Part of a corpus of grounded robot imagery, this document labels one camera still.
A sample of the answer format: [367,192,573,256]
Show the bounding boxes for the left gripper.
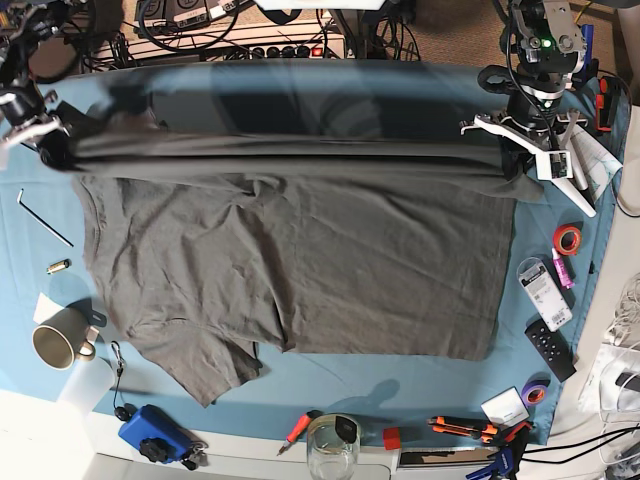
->
[460,84,583,181]

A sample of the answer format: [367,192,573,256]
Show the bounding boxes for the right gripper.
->
[1,87,75,170]

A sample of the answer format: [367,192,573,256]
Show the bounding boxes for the grey T-shirt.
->
[39,82,547,409]

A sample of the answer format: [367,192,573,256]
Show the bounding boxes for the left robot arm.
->
[460,1,587,181]

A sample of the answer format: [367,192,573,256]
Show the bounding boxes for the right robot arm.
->
[1,1,80,170]

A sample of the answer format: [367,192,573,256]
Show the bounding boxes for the silver hex key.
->
[16,188,74,248]

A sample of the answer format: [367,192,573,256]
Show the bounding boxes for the rolled white paper sheets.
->
[551,118,622,218]

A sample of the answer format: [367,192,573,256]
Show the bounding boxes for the red tape roll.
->
[553,224,582,256]

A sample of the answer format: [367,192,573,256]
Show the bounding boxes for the small brass battery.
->
[46,259,71,275]

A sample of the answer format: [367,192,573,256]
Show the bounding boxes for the red black clamp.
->
[595,76,622,132]

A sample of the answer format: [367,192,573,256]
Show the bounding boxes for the purple glue tube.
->
[551,248,574,289]

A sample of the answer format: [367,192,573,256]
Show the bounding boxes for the white packaged box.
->
[517,257,573,332]

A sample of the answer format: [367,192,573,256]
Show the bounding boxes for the blue bar clamp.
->
[573,24,599,90]

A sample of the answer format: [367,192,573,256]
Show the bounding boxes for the white paper slip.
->
[33,293,64,325]

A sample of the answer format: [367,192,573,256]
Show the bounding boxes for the black remote control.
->
[524,318,576,383]

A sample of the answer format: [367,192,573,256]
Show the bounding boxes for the olive ceramic mug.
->
[32,308,96,370]

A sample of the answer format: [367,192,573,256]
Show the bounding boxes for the blue table cloth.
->
[1,63,624,445]

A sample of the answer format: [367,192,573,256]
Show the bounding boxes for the purple tape roll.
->
[521,380,548,407]

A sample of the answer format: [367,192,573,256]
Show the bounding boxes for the white small card box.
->
[481,387,529,428]

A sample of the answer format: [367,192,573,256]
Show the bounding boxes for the orange black utility knife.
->
[427,416,499,443]

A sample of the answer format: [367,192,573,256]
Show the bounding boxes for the blue clamp bottom right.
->
[465,421,534,480]

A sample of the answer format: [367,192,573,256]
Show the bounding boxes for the blue clamp block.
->
[114,405,205,471]

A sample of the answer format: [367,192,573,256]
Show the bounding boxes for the small red cube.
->
[382,427,402,451]

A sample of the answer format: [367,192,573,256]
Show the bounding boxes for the clear glass jar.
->
[306,414,361,480]

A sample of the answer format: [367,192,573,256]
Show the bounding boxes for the black lanyard with carabiner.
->
[109,340,135,422]

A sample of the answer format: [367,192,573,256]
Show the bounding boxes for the red handled screwdriver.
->
[277,410,322,456]

